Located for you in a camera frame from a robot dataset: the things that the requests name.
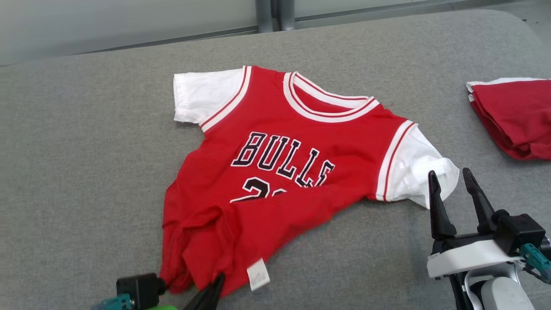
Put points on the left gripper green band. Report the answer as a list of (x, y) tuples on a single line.
[(163, 308)]

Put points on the red shorts white stripe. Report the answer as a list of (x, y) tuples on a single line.
[(516, 116)]

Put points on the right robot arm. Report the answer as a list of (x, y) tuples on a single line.
[(503, 295)]

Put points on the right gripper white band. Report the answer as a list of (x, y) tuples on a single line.
[(465, 258)]

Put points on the red Bulls jersey white sleeves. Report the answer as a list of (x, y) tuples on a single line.
[(280, 129)]

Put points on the grey fabric sofa seat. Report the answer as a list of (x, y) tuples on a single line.
[(86, 172)]

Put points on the grey partition floor rail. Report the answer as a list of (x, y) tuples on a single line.
[(172, 39), (366, 11)]

